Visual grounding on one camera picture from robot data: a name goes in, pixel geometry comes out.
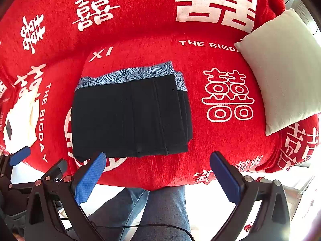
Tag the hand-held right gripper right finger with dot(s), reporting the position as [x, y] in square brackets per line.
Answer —
[224, 175]

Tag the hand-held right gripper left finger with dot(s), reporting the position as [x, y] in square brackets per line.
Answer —
[90, 178]

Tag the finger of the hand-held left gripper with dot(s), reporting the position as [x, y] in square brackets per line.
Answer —
[56, 169]
[20, 155]

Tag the black pants with patterned waistband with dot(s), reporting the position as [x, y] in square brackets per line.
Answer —
[125, 118]

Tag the person's legs in jeans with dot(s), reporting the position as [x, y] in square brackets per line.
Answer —
[117, 208]

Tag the person's right leg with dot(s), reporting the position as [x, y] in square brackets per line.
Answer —
[165, 210]

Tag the large white pillow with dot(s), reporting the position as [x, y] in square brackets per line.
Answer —
[283, 67]

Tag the red printed blanket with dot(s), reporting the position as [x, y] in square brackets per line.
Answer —
[155, 42]

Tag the white ribbed appliance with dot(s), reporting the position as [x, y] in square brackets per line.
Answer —
[301, 10]

